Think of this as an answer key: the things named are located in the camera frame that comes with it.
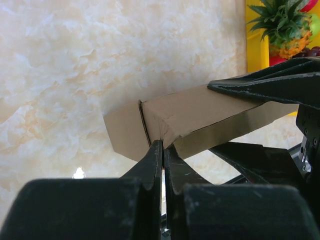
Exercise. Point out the red apple at back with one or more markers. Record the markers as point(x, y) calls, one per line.
point(309, 5)

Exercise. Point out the brown cardboard box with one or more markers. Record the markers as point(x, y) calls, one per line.
point(192, 121)

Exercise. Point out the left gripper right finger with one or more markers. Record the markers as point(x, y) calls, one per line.
point(199, 210)

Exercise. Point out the red apple near front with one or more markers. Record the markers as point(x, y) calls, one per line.
point(275, 60)

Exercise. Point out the green apple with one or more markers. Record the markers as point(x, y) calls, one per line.
point(314, 24)

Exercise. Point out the dark purple grape bunch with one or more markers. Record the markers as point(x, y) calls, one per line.
point(308, 52)

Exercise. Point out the yellow plastic fruit tray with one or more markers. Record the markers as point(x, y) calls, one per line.
point(257, 50)

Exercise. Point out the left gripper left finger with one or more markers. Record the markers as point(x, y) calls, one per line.
point(124, 208)

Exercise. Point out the toy pineapple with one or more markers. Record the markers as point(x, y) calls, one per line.
point(289, 30)

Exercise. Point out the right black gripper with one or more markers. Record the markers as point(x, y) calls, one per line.
point(295, 81)

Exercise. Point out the red apple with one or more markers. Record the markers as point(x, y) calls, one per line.
point(275, 60)
point(309, 5)

